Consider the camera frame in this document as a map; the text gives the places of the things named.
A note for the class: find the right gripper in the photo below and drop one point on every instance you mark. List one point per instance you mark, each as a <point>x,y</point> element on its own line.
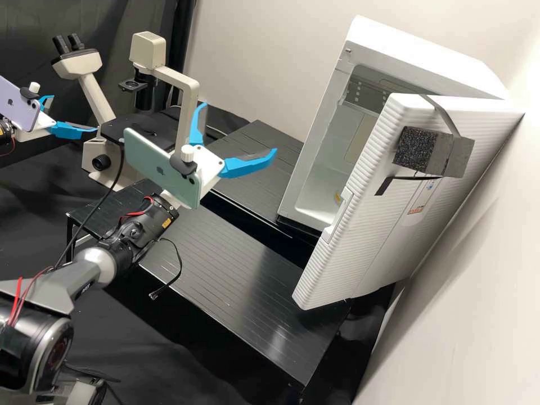
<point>209,168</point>

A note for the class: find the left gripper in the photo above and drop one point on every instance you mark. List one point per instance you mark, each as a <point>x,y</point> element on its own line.
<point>40,128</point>

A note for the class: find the incubator door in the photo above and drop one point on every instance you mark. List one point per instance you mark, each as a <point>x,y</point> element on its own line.
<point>379,236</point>

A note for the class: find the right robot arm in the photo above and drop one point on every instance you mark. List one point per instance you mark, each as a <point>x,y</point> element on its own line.
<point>93,261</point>

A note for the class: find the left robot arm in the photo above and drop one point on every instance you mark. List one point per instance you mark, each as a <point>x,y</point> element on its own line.
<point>6,135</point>

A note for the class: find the white incubator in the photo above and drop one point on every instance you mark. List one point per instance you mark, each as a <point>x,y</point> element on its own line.
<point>337,139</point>

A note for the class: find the cream microscope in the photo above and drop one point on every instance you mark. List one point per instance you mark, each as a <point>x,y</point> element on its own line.
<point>187,97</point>

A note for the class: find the left wrist camera phone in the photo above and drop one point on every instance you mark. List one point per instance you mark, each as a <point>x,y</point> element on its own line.
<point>17,105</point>

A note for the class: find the wrist camera phone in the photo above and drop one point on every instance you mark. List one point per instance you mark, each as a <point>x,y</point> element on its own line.
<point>17,105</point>
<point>156,168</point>

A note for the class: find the right wrist camera phone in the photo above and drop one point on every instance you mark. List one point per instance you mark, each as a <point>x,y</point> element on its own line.
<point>156,168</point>

